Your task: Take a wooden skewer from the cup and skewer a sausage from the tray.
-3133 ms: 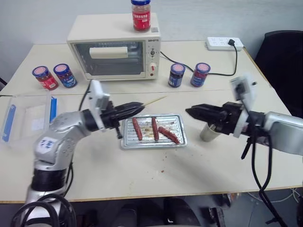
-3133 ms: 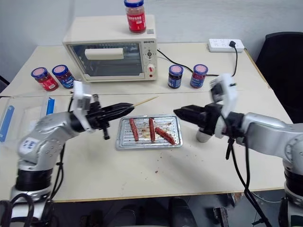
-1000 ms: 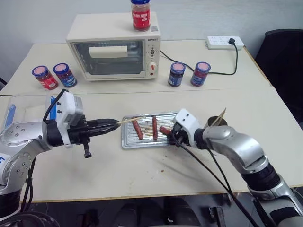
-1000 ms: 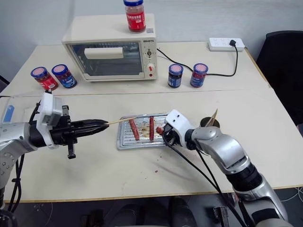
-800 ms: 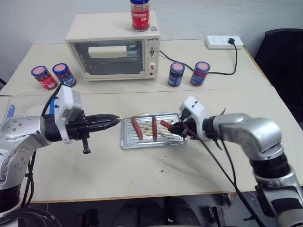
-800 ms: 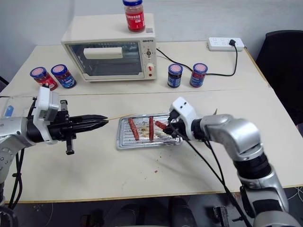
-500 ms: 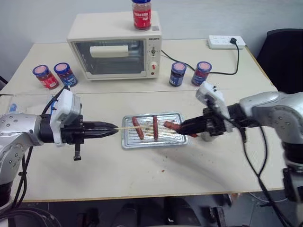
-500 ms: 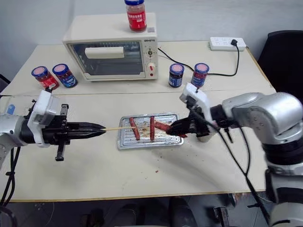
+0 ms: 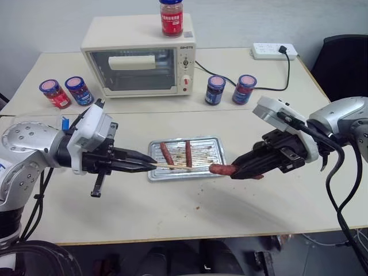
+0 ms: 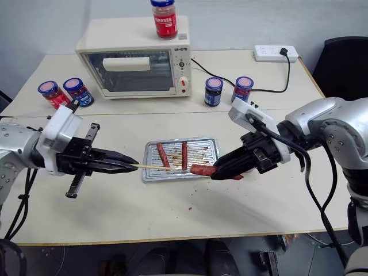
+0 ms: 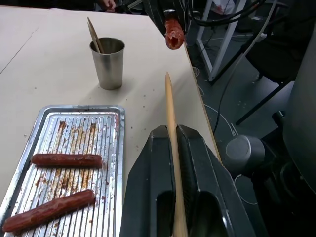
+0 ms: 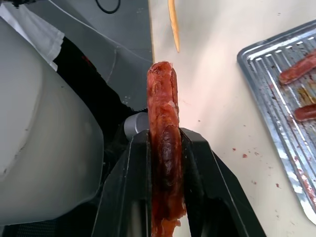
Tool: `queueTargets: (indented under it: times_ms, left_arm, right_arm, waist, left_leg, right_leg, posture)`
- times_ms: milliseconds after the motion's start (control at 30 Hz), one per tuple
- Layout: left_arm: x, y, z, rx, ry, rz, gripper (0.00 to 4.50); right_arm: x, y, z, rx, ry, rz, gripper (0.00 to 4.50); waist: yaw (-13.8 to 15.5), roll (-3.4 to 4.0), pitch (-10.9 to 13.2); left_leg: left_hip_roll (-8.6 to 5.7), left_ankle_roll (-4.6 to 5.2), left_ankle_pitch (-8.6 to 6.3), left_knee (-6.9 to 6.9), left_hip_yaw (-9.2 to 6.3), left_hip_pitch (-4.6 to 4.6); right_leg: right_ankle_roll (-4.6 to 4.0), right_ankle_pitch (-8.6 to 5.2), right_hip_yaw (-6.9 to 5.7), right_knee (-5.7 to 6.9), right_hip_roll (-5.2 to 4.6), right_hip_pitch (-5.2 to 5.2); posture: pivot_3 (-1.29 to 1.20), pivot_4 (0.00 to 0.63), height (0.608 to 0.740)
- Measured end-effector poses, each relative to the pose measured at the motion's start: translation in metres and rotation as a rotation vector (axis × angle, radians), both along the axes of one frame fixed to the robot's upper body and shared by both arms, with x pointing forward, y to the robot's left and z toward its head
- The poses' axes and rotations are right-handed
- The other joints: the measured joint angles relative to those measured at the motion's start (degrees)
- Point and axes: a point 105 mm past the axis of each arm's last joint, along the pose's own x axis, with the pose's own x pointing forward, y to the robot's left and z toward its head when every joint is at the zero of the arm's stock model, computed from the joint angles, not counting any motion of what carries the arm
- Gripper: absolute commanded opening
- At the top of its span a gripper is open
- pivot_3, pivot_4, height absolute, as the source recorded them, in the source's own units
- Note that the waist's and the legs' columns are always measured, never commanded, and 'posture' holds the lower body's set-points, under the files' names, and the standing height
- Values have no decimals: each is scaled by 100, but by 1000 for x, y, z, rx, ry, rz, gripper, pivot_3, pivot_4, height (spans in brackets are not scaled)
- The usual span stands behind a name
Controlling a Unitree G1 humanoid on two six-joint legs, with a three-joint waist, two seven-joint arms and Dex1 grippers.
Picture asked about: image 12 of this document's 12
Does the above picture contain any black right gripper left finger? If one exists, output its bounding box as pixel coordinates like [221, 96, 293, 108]
[92, 130, 153, 237]

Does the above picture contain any silver robot torso shell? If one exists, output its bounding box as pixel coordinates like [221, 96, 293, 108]
[0, 18, 104, 227]

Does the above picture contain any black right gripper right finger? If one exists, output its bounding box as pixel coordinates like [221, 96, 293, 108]
[179, 127, 267, 237]

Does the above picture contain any pointed wooden skewer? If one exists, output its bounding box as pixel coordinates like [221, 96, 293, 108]
[167, 0, 180, 53]

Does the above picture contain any red sausage with charred patch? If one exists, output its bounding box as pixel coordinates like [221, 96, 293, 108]
[147, 60, 187, 237]

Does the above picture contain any silver cylindrical robot joint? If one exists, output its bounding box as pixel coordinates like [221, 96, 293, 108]
[123, 111, 150, 141]

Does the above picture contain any black cable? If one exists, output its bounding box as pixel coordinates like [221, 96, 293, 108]
[95, 0, 123, 14]

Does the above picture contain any black robot waist section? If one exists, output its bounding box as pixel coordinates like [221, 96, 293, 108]
[53, 36, 149, 158]

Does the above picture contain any ribbed metal baking tray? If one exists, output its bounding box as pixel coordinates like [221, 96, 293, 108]
[237, 19, 316, 222]

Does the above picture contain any white cloth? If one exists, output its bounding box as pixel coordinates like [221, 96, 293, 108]
[0, 2, 65, 72]

